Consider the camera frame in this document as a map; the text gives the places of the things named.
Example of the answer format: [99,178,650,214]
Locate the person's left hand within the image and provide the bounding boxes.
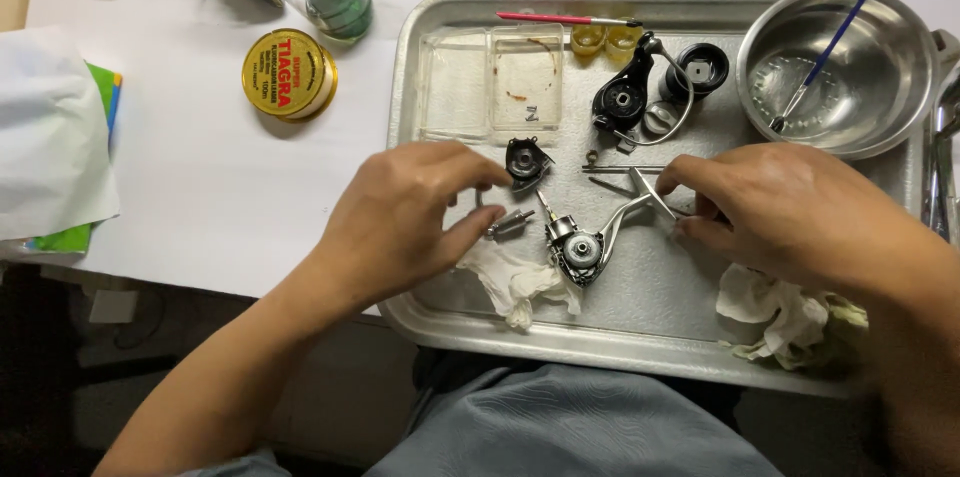
[309,139,516,315]

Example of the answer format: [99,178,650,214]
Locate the person's right hand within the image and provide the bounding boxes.
[654,143,918,306]

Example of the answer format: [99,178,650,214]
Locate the thin metal pick tool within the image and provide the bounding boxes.
[588,175,699,220]

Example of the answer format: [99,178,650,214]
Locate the crumpled stained white tissue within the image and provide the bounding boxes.
[716,263,871,372]

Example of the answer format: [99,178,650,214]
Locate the black reel side cover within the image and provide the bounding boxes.
[504,136,557,193]

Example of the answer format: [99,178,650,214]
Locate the stainless steel bowl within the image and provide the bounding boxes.
[736,0,942,161]

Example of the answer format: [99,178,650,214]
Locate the clear plastic case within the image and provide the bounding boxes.
[417,23,566,145]

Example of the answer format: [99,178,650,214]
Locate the silver round drag knob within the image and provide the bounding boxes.
[643,102,681,135]

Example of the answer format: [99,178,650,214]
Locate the silver metal tray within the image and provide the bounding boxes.
[378,0,933,399]

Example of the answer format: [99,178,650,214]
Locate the black reel spool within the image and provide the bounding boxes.
[660,42,731,104]

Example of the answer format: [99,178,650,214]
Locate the gold fishing line spool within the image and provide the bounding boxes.
[241,28,339,123]

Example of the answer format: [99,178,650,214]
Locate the thin metal shaft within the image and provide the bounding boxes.
[582,164,669,175]

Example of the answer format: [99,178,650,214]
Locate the silver fishing reel body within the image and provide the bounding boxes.
[535,166,680,291]

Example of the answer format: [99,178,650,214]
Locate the black reel rotor with bail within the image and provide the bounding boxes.
[591,31,696,156]

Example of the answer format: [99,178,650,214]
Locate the small yellow plastic cup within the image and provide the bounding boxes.
[604,25,645,64]
[570,23,607,58]

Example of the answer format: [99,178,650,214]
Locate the person's grey shorts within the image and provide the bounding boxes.
[178,363,766,477]

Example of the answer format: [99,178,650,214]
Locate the green and blue booklet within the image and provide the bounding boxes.
[22,60,124,255]

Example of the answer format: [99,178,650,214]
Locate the white paper sheet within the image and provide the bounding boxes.
[0,27,121,242]

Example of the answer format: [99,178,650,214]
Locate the blue-handled small brush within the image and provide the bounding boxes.
[769,0,871,135]

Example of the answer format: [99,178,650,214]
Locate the red-handled small brush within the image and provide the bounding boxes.
[495,10,644,30]

